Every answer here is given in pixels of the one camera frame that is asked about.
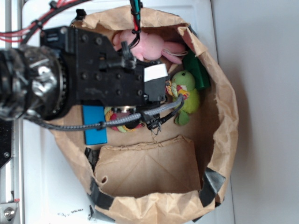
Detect black mounting bracket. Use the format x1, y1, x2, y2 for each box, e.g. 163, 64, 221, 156
0, 119, 13, 168

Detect grey braided cable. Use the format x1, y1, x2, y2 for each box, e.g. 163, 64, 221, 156
30, 94, 185, 133

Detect blue rectangular block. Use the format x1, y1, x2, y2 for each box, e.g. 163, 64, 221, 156
82, 105, 107, 145

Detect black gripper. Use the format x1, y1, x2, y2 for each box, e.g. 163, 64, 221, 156
40, 27, 167, 107

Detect green plush duck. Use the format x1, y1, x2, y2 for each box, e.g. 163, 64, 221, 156
166, 70, 200, 126

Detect dark green block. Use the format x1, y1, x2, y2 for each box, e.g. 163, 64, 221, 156
182, 49, 211, 91

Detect aluminium frame rail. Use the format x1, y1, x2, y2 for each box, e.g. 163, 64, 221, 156
0, 0, 25, 224

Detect red and black wire bundle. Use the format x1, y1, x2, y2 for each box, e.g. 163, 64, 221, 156
0, 0, 92, 45

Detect brown paper bag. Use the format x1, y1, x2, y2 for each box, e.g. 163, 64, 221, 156
52, 8, 239, 224

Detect multicolored twisted rope toy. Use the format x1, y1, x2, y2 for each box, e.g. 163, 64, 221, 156
104, 80, 190, 133

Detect pink plush bunny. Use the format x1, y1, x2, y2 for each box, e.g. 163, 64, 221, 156
112, 30, 187, 64

